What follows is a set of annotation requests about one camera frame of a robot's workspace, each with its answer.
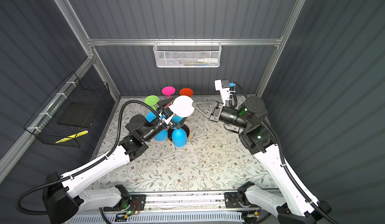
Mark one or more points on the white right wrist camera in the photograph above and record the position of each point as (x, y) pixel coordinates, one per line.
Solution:
(224, 88)

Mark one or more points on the white wire mesh basket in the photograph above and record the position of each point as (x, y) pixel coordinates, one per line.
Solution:
(185, 56)

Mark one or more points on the lime green wine glass front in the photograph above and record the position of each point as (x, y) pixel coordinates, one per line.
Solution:
(182, 106)

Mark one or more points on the magenta wine glass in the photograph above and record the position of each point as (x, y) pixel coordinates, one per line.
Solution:
(168, 91)

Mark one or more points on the blue wine glass front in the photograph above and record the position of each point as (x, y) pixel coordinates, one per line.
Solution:
(179, 137)

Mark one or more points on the lime green wine glass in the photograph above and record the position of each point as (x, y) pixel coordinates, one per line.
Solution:
(152, 101)
(182, 106)

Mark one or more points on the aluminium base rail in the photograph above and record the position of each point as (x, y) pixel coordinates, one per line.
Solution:
(186, 207)

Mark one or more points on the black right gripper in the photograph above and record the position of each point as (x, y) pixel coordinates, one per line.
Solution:
(213, 105)

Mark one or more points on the black wire mesh basket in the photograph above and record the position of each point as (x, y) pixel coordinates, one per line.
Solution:
(43, 124)

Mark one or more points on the black pad in basket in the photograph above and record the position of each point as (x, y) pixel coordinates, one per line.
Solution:
(79, 115)

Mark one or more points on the gold wine glass rack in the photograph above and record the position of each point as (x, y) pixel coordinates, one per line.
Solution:
(179, 121)

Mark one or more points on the red wine glass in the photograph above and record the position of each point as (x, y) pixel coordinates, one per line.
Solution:
(186, 92)

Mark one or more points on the yellow black striped item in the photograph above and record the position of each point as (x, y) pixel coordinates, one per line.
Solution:
(71, 137)

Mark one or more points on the white marker in basket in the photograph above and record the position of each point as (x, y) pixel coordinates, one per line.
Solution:
(208, 60)

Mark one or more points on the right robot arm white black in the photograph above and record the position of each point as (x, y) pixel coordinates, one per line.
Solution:
(295, 204)

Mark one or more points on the blue wine glass left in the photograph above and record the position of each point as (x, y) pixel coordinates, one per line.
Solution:
(163, 134)

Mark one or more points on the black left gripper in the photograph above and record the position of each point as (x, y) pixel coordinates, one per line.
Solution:
(160, 103)

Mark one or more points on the lime green wine glass back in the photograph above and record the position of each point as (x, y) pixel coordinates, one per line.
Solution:
(152, 101)

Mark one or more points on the blue wine glass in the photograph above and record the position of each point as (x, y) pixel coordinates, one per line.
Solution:
(163, 134)
(179, 137)

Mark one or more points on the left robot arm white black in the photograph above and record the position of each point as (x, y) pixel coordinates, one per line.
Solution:
(66, 195)

